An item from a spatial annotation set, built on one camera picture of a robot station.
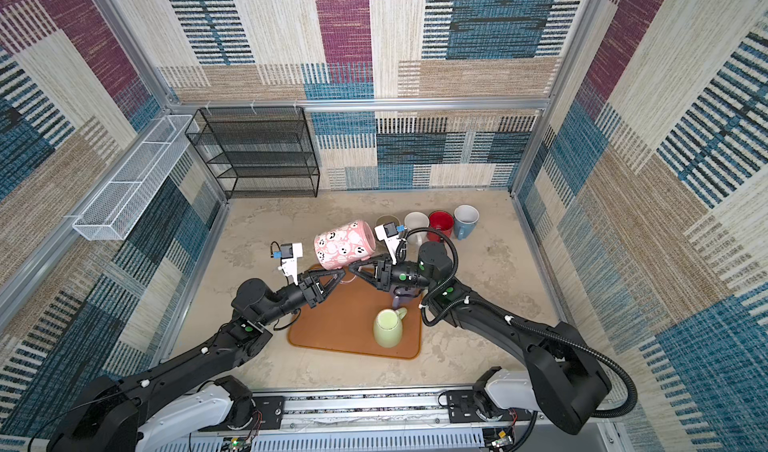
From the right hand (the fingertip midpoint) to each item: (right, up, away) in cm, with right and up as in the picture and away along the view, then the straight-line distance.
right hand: (351, 273), depth 69 cm
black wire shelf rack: (-38, +37, +40) cm, 66 cm away
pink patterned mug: (-1, +7, -4) cm, 8 cm away
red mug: (+26, +12, +31) cm, 42 cm away
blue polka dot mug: (+34, +12, +30) cm, 47 cm away
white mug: (+18, +12, +32) cm, 38 cm away
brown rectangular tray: (-4, -18, +20) cm, 27 cm away
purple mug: (+12, -5, 0) cm, 13 cm away
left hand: (-2, +1, 0) cm, 2 cm away
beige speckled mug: (+8, +12, +33) cm, 36 cm away
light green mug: (+8, -15, +7) cm, 19 cm away
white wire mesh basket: (-56, +16, +3) cm, 58 cm away
